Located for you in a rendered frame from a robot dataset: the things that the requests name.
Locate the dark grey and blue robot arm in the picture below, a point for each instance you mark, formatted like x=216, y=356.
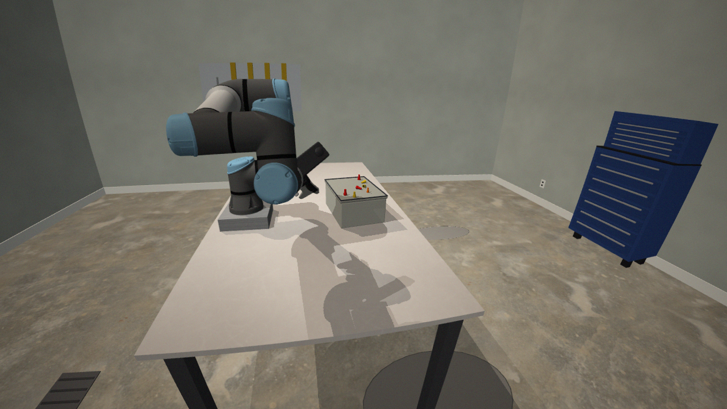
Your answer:
x=262, y=123

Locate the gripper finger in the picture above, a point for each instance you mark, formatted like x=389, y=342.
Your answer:
x=308, y=189

